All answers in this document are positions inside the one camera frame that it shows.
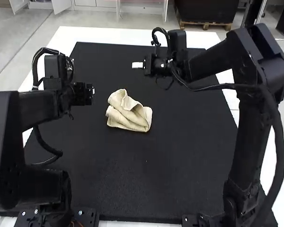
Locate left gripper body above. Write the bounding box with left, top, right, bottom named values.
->
left=72, top=81, right=97, bottom=107

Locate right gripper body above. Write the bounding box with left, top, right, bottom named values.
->
left=143, top=53, right=175, bottom=77

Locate pale towel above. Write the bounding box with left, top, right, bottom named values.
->
left=106, top=88, right=153, bottom=133

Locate grey cupboard with bare shelves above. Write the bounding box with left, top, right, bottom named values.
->
left=116, top=0, right=169, bottom=22

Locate wooden pallet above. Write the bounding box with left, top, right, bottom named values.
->
left=178, top=19, right=233, bottom=31

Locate black crate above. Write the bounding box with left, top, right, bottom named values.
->
left=174, top=0, right=240, bottom=24

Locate grey cupboard with shut doors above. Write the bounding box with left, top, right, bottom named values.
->
left=72, top=0, right=119, bottom=8

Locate black mat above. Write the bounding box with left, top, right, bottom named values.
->
left=22, top=41, right=278, bottom=225

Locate grey cupboard with clutter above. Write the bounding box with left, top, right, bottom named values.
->
left=8, top=0, right=73, bottom=15

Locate black wheeled stand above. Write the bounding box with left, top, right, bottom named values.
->
left=241, top=0, right=267, bottom=27

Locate thin black cable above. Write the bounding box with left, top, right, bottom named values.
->
left=155, top=75, right=175, bottom=91

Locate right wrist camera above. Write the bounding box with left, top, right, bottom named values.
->
left=167, top=29, right=188, bottom=52

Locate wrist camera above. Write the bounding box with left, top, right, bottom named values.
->
left=44, top=54, right=74, bottom=80
left=167, top=29, right=188, bottom=52

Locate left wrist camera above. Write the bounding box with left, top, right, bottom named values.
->
left=44, top=54, right=74, bottom=80

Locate thick sleeved black cable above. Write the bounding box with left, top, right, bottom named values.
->
left=172, top=70, right=284, bottom=218

